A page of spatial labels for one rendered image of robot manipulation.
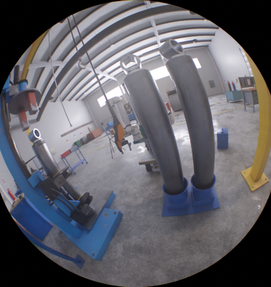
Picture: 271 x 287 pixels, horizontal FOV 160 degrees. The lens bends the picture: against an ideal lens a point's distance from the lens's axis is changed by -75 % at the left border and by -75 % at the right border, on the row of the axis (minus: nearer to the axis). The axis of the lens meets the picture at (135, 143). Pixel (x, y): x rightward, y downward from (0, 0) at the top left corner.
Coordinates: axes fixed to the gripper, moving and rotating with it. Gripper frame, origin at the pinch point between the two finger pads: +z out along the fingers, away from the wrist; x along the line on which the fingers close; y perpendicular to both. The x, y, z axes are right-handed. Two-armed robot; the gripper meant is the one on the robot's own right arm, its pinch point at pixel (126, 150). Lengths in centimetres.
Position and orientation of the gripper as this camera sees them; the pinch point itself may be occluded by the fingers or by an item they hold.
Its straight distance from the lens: 130.3
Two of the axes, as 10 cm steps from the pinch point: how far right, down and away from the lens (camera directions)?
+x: -8.5, 3.7, 3.8
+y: 3.9, -0.5, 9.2
